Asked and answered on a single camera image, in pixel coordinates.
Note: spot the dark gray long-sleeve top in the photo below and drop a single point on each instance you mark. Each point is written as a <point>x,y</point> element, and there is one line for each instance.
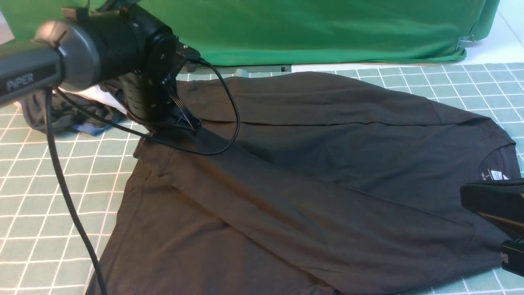
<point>333,186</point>

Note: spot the dark gray crumpled garment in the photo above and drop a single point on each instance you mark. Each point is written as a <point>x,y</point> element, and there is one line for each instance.
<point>63,115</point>

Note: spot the green backdrop cloth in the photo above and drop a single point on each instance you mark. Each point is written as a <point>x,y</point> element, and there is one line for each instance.
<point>300,32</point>

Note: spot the white crumpled garment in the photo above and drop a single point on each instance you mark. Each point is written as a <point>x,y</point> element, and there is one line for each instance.
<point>95,93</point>

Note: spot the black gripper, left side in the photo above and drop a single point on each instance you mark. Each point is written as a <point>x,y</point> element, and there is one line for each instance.
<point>154,63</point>

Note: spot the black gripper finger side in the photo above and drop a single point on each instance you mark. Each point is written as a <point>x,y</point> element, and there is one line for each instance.
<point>512,256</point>
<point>501,202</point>

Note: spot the green checkered tablecloth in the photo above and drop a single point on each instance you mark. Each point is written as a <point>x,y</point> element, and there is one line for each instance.
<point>41,253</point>

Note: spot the metal binder clip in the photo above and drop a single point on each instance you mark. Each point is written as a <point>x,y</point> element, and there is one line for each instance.
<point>464,42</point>

